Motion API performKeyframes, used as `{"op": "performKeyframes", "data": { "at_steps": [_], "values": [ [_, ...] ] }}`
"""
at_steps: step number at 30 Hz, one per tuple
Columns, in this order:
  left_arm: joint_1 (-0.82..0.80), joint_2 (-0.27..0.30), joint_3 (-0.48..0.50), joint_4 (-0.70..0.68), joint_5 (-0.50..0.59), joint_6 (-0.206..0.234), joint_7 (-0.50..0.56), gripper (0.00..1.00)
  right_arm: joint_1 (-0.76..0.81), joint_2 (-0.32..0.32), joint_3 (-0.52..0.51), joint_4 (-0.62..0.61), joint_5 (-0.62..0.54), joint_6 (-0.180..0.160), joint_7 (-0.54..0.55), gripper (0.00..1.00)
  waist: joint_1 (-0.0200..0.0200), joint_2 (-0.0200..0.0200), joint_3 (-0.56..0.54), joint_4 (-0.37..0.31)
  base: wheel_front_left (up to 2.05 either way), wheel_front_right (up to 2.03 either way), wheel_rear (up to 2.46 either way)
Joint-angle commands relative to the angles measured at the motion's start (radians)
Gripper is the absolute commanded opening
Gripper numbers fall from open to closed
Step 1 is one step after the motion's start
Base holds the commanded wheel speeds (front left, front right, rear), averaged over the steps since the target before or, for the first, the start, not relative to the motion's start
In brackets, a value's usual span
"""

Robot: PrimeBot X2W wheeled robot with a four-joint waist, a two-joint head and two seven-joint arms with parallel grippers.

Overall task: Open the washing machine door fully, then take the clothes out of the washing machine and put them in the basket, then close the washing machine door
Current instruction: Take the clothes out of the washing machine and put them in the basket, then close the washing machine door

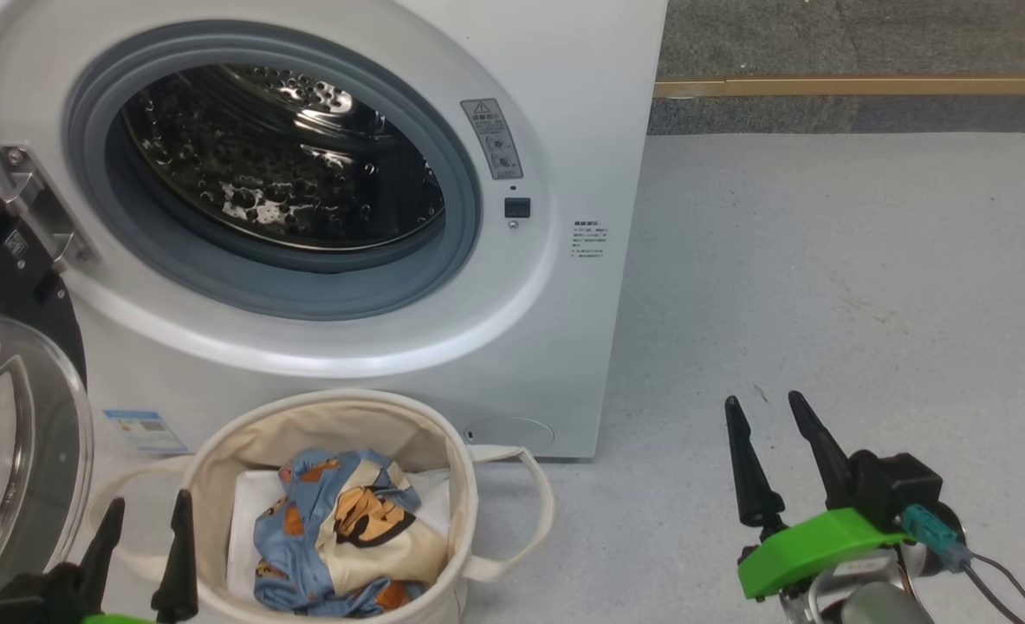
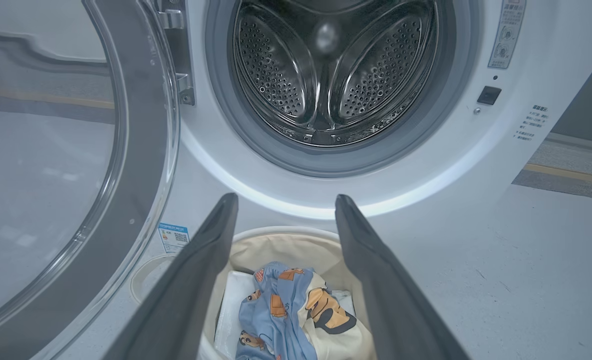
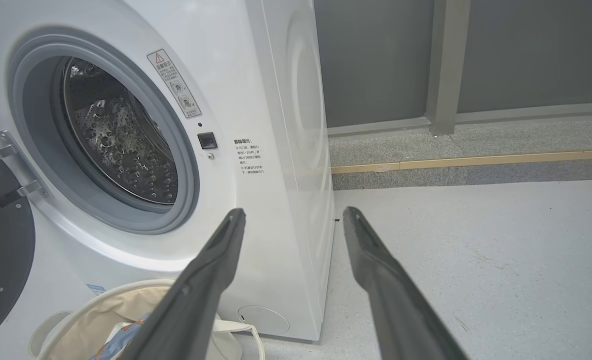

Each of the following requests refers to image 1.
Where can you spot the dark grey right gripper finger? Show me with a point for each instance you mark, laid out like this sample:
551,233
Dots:
828,468
755,485

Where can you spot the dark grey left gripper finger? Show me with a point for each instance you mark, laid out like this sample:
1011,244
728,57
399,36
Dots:
103,555
178,581

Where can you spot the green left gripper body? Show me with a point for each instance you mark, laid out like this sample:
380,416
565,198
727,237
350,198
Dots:
118,620

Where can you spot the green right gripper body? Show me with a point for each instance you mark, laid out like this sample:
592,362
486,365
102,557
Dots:
815,546

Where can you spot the blue patterned garment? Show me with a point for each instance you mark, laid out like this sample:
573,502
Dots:
304,537

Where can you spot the black round washer door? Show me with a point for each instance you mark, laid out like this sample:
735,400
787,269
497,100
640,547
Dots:
9,433

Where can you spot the cream fabric laundry basket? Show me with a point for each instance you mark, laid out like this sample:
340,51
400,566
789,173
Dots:
443,598

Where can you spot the metal door hinge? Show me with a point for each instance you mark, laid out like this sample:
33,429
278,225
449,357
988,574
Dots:
40,208

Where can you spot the black door latch slot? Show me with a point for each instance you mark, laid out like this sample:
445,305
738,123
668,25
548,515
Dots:
517,208

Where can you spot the white washing machine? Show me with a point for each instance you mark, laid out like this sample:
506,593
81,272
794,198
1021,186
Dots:
581,130

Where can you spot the stainless steel washing machine drum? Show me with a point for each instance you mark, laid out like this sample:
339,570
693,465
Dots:
287,165

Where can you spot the blue energy label sticker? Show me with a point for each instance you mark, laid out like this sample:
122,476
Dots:
144,432

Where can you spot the round white filter cover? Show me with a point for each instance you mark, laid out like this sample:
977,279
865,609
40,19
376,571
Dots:
512,433

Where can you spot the small printed text label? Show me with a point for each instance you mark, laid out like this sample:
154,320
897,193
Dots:
589,239

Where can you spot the grey warning sticker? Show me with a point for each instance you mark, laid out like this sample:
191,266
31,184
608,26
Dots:
493,139

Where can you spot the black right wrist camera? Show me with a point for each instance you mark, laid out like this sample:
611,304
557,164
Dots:
898,485

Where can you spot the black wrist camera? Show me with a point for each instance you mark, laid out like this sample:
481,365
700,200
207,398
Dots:
35,598
898,485

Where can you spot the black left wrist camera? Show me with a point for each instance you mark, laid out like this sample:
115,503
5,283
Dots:
35,598

